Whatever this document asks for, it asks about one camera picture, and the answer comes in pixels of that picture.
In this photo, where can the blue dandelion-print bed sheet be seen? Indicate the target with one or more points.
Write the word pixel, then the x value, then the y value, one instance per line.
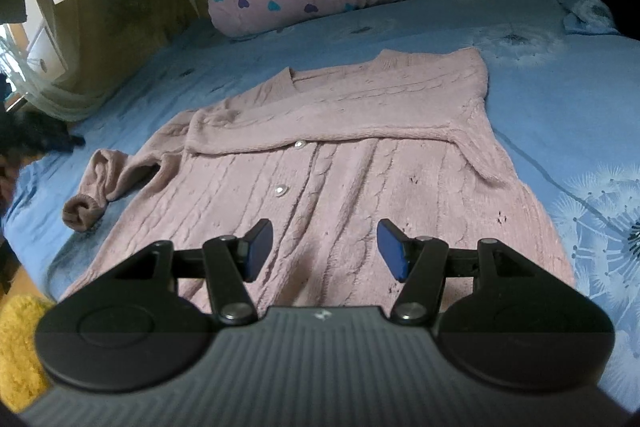
pixel 550 107

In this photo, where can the white sheer curtain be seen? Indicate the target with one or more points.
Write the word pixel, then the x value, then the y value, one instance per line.
pixel 60 99

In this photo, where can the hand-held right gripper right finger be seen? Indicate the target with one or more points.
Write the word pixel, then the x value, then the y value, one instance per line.
pixel 391 252

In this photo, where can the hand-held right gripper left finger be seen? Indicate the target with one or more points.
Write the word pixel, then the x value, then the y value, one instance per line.
pixel 258 252

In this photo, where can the black fluffy cloth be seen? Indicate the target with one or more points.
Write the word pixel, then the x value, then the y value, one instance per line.
pixel 35 134

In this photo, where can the yellow fluffy cloth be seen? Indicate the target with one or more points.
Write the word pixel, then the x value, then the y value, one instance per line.
pixel 20 347

